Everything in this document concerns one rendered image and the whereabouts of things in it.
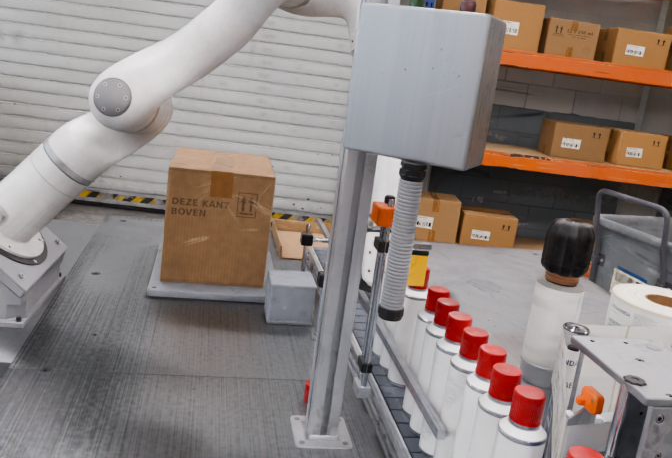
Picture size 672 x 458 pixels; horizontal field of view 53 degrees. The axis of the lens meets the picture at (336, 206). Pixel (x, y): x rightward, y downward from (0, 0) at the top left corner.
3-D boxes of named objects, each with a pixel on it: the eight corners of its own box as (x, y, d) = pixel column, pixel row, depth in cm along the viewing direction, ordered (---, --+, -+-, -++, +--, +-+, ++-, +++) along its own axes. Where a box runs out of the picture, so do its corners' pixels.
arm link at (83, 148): (32, 138, 129) (123, 54, 128) (75, 143, 148) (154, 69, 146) (74, 186, 129) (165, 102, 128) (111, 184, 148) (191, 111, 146)
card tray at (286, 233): (368, 265, 197) (370, 252, 196) (279, 258, 192) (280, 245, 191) (348, 236, 225) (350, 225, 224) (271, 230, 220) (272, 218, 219)
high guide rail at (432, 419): (443, 440, 86) (445, 430, 86) (434, 439, 86) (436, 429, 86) (319, 223, 189) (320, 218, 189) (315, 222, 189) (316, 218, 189)
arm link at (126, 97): (136, 146, 139) (105, 143, 123) (100, 100, 139) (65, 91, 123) (327, -8, 136) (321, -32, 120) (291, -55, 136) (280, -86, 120)
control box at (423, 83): (465, 172, 84) (492, 13, 79) (341, 148, 90) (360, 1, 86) (483, 165, 93) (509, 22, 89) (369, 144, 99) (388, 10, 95)
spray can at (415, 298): (420, 388, 114) (440, 273, 110) (391, 387, 113) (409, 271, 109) (412, 374, 119) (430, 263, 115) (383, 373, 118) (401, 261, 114)
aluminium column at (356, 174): (336, 440, 104) (402, -10, 90) (308, 440, 103) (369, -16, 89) (332, 424, 109) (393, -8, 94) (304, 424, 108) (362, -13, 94)
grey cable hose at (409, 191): (405, 323, 89) (431, 166, 84) (380, 322, 88) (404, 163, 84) (399, 313, 92) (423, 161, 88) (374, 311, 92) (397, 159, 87)
